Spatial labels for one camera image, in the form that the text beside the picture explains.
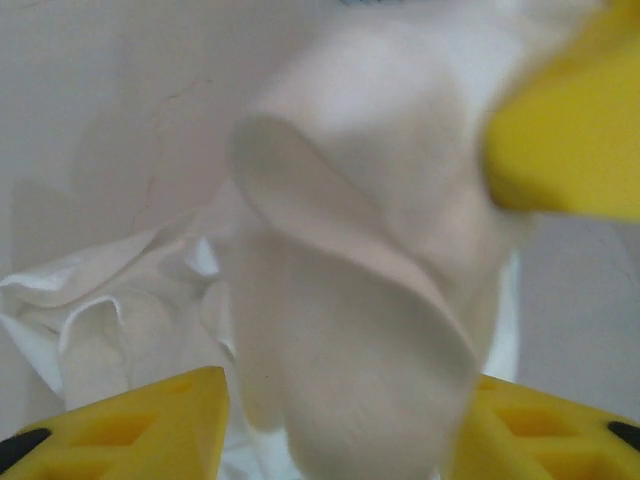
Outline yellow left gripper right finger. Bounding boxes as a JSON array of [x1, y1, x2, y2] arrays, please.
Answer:
[[447, 375, 640, 480]]

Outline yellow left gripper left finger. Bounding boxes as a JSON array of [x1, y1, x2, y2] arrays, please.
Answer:
[[0, 365, 233, 480]]

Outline white t-shirt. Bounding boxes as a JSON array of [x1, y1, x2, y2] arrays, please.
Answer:
[[0, 0, 531, 480]]

